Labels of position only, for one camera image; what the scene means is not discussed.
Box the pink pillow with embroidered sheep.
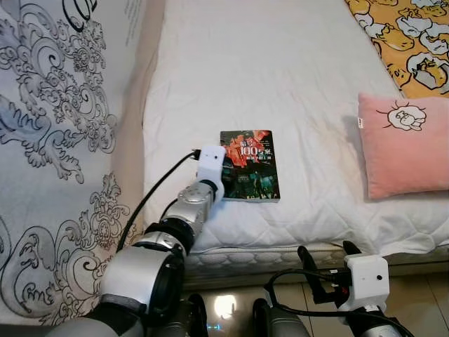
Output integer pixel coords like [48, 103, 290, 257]
[358, 91, 449, 201]

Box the dark paperback book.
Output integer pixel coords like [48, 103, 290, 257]
[220, 129, 281, 203]

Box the cream quilted mattress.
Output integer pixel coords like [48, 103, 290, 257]
[186, 242, 449, 278]

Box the dark robot right leg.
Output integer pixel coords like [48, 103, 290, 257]
[253, 298, 309, 337]

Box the dark robot leg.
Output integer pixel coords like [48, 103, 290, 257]
[253, 298, 309, 337]
[154, 293, 208, 337]

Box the dark robot left leg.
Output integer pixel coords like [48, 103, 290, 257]
[154, 293, 208, 337]

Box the yellow cartoon print blanket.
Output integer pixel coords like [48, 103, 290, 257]
[344, 0, 449, 99]

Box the grey ornament print quilt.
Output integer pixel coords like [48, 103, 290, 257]
[0, 0, 166, 327]

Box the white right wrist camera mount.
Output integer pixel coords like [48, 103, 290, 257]
[345, 254, 390, 313]

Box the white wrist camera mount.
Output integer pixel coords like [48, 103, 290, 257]
[345, 254, 390, 313]
[196, 144, 227, 204]

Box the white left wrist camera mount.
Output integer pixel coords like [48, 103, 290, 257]
[196, 144, 227, 204]

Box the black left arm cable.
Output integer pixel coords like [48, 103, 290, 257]
[116, 149, 203, 252]

